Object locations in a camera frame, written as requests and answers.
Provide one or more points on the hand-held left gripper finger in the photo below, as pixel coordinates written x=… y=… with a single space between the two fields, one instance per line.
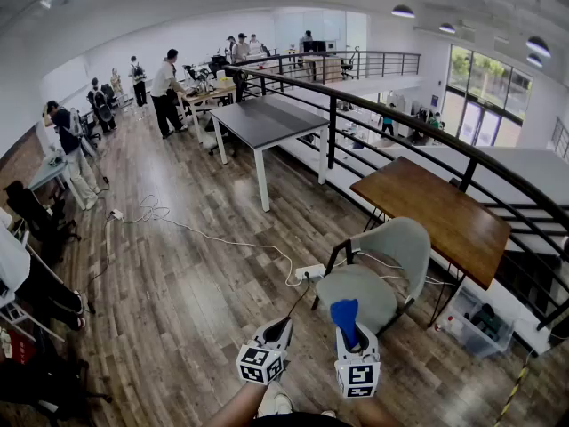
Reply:
x=266 y=334
x=286 y=338

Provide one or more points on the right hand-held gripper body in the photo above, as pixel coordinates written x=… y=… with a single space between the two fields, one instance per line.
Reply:
x=358 y=376

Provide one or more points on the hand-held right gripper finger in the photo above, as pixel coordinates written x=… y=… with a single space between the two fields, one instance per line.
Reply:
x=370 y=340
x=341 y=340

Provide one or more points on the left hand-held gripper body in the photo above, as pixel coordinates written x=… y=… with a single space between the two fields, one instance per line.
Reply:
x=260 y=365

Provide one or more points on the blue cloth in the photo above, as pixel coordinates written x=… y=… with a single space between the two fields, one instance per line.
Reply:
x=344 y=316

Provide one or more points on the grey upholstered chair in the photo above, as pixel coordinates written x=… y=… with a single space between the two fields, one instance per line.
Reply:
x=355 y=292

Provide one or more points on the person's left forearm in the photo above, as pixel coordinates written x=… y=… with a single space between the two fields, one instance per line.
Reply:
x=242 y=405

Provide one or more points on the person's right forearm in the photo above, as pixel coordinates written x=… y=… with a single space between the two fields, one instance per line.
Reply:
x=378 y=414

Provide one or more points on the black office chair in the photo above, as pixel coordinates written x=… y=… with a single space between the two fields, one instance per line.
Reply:
x=350 y=62
x=31 y=216

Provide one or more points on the person's left white shoe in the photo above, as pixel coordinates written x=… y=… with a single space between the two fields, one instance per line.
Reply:
x=280 y=403

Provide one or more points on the person's white shoe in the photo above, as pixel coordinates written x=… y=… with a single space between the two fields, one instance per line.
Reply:
x=328 y=414
x=280 y=403

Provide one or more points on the person's right white shoe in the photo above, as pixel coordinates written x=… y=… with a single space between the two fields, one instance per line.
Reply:
x=328 y=414

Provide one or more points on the person's black shirt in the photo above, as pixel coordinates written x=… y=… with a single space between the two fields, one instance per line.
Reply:
x=302 y=421

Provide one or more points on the white power strip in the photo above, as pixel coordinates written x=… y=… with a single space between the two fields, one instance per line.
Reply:
x=310 y=272

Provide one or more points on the small red white object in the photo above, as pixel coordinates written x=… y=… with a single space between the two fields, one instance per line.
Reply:
x=450 y=318

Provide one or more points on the clear plastic storage bin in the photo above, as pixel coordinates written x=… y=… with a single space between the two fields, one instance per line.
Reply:
x=480 y=323

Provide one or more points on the brown wooden table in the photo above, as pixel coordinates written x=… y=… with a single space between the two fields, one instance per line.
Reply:
x=435 y=216

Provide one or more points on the black metal railing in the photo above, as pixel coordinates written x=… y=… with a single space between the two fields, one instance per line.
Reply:
x=331 y=131

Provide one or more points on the dark table with white legs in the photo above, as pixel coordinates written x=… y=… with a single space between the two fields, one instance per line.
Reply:
x=266 y=120

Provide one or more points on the cluttered wooden desk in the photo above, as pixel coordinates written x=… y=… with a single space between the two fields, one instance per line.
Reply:
x=209 y=94

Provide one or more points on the pale small table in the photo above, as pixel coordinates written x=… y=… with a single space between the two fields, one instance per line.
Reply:
x=49 y=171

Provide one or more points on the large glass window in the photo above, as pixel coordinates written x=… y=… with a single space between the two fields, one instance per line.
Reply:
x=484 y=91

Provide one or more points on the dome pendant lamp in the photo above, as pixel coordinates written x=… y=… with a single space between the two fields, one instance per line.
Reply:
x=403 y=12
x=447 y=28
x=534 y=60
x=538 y=48

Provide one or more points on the white metal frame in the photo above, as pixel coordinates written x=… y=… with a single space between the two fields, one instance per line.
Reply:
x=31 y=320

